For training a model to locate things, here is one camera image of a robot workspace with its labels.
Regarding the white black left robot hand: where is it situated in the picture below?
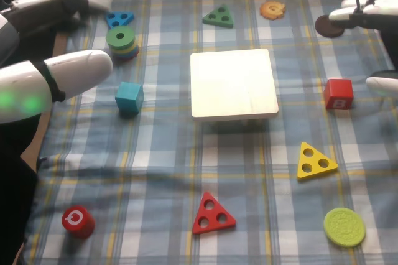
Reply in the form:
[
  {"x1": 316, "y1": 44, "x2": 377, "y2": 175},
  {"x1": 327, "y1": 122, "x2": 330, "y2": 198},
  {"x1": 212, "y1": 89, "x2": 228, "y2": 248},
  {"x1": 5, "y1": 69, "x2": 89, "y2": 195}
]
[{"x1": 11, "y1": 0, "x2": 113, "y2": 32}]

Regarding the blue plaid table cloth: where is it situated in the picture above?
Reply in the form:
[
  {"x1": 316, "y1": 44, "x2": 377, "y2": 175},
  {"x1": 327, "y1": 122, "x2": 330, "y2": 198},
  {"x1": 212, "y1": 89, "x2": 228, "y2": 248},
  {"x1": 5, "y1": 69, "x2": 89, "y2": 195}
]
[{"x1": 23, "y1": 0, "x2": 398, "y2": 265}]

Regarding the yellow wooden ring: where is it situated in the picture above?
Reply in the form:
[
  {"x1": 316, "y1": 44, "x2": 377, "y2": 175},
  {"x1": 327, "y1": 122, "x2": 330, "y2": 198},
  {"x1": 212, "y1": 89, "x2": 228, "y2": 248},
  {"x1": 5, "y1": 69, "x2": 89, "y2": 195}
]
[{"x1": 108, "y1": 42, "x2": 138, "y2": 54}]

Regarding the dark brown round cookie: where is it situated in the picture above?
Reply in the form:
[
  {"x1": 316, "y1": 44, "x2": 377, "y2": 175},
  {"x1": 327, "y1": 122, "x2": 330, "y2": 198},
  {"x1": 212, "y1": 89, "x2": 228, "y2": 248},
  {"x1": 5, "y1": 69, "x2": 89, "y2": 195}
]
[{"x1": 315, "y1": 16, "x2": 345, "y2": 38}]

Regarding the red cylinder letter block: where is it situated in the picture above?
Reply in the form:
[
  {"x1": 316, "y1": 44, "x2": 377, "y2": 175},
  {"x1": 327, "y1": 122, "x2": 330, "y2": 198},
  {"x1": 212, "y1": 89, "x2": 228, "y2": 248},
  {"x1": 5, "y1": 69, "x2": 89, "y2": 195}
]
[{"x1": 61, "y1": 205, "x2": 96, "y2": 239}]

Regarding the red letter cube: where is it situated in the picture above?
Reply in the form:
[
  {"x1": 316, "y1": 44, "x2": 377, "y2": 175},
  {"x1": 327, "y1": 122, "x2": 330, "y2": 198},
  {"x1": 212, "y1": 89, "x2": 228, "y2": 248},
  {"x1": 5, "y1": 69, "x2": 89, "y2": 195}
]
[{"x1": 323, "y1": 78, "x2": 354, "y2": 110}]

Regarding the teal cube block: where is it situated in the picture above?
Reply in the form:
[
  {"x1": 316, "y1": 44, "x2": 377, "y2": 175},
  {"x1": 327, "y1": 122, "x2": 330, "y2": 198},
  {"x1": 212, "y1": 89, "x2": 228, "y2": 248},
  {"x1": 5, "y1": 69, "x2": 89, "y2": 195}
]
[{"x1": 114, "y1": 81, "x2": 145, "y2": 118}]

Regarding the red triangle block with holes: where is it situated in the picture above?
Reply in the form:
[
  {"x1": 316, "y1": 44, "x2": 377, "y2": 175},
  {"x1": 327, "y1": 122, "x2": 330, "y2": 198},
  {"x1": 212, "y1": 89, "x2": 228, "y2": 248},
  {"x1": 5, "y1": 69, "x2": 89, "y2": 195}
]
[{"x1": 192, "y1": 192, "x2": 237, "y2": 235}]

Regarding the green triangle block with holes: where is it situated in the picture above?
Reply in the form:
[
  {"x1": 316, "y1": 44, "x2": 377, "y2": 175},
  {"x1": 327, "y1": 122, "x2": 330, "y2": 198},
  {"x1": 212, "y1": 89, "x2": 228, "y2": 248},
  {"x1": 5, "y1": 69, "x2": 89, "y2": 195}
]
[{"x1": 201, "y1": 4, "x2": 234, "y2": 29}]

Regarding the lime green round cookie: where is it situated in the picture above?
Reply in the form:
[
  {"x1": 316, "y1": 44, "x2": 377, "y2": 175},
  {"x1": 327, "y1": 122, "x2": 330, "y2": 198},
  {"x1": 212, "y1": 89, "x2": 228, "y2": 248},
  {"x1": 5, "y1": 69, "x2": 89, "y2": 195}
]
[{"x1": 323, "y1": 208, "x2": 366, "y2": 248}]

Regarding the small white square table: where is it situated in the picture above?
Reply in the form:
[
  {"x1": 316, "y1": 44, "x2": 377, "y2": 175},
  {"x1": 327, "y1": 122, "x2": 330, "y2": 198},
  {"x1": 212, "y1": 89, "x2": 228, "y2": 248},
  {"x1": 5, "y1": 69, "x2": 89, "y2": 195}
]
[{"x1": 189, "y1": 49, "x2": 279, "y2": 126}]

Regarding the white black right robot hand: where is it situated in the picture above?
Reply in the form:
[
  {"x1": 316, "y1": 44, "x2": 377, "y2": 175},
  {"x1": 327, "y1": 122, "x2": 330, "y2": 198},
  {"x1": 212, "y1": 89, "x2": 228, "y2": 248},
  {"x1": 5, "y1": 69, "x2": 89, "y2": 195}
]
[{"x1": 328, "y1": 0, "x2": 398, "y2": 96}]

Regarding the green wooden ring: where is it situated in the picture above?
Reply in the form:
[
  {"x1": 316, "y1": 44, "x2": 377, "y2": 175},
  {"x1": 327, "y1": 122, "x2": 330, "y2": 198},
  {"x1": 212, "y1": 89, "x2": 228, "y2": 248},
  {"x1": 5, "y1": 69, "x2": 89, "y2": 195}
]
[{"x1": 105, "y1": 26, "x2": 136, "y2": 49}]

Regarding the blue triangle block with holes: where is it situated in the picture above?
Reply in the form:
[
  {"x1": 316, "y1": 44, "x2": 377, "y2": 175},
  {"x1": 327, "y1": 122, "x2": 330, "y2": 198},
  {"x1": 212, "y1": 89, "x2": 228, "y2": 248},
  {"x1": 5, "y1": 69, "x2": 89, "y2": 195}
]
[{"x1": 104, "y1": 11, "x2": 136, "y2": 29}]

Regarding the yellow triangle block with holes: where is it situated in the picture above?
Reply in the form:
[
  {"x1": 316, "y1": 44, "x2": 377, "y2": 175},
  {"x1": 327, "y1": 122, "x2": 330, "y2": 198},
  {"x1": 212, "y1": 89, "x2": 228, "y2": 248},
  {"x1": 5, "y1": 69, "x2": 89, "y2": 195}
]
[{"x1": 297, "y1": 141, "x2": 339, "y2": 180}]

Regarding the blue wooden ring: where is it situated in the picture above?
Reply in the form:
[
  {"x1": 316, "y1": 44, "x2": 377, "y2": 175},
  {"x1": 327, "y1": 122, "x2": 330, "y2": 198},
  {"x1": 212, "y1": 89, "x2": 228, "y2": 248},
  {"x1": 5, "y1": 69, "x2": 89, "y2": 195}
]
[{"x1": 111, "y1": 46, "x2": 140, "y2": 58}]

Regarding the tan toy cookie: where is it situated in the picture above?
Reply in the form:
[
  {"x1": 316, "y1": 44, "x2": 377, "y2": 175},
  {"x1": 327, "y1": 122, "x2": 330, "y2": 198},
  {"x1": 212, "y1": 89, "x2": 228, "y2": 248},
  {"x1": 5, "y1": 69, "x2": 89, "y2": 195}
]
[{"x1": 259, "y1": 1, "x2": 286, "y2": 21}]

